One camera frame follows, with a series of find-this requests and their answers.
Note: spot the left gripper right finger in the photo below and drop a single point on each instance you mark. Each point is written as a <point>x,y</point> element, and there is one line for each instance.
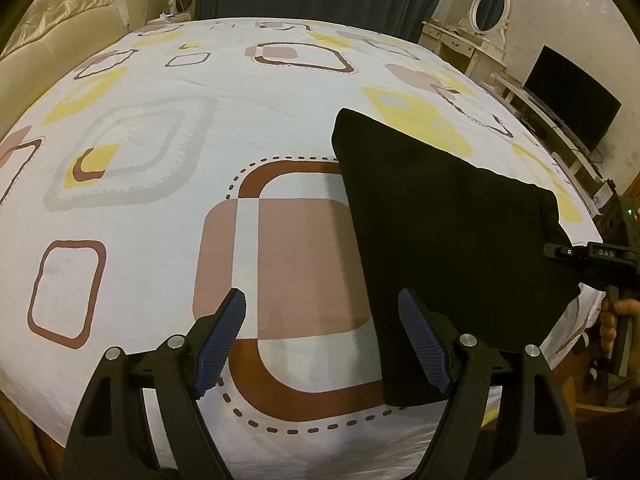
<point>505,415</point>

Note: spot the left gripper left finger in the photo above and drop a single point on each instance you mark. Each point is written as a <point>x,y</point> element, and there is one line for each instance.
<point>139,415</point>

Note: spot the black pants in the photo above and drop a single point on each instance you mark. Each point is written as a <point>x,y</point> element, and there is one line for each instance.
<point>469,242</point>

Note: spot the white tv stand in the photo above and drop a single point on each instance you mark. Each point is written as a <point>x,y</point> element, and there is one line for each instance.
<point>565,148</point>

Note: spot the black flat television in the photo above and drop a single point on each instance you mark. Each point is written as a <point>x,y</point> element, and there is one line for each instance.
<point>573,96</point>

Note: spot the white vanity dresser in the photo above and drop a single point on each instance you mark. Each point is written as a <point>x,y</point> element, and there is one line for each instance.
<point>477,63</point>

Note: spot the white oval vanity mirror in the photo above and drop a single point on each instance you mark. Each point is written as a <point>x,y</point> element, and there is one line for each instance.
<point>487,20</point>

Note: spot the patterned white bed sheet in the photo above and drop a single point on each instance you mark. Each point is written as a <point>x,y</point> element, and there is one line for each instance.
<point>183,161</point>

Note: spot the cream tufted headboard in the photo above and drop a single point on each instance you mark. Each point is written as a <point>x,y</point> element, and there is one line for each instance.
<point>54,37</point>

